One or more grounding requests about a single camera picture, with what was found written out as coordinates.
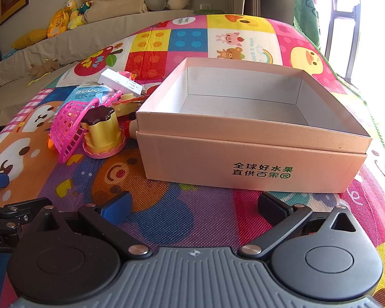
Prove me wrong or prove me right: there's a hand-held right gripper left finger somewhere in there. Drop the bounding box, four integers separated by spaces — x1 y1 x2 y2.
32 191 151 260

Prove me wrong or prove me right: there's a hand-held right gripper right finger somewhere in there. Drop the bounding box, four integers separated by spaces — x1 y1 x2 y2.
238 192 361 260

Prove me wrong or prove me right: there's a pink cardboard box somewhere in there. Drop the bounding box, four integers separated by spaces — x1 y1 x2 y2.
135 57 373 194

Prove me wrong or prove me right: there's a yellow toy with pink base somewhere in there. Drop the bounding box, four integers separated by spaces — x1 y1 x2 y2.
80 107 126 159

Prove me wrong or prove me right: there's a yellow plastic toy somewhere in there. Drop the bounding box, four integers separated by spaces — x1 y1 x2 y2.
111 93 146 116

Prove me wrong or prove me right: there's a blue wet wipes pack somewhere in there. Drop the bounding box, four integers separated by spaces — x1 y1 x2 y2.
62 83 111 110

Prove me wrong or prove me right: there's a small white box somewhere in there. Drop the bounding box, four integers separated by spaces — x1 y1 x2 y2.
97 68 144 96

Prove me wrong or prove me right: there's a colourful cartoon play mat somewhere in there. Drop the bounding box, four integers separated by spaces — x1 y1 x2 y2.
0 13 385 308

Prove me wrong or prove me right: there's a pink plastic toy basket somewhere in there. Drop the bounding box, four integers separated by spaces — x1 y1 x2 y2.
48 98 100 164

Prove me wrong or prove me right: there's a pink plastic toy piece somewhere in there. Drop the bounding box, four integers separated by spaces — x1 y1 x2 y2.
99 90 122 107

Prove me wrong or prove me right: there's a brown plush toy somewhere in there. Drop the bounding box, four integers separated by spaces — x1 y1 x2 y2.
30 58 60 79

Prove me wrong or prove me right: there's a yellow pillow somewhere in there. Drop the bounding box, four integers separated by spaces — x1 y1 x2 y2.
11 29 49 50

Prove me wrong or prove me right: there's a beige sofa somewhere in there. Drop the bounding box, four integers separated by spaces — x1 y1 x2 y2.
0 9 196 135

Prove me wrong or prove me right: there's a yellow orange plush toy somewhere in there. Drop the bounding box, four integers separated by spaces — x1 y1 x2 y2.
47 8 69 38

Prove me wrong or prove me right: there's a yellow duck plush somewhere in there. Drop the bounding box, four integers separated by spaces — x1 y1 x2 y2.
64 0 79 16

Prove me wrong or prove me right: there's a green cartoon blanket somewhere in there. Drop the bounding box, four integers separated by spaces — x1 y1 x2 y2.
293 0 321 50

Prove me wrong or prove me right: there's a beige folded blanket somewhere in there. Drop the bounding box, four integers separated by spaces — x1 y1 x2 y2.
83 0 150 24

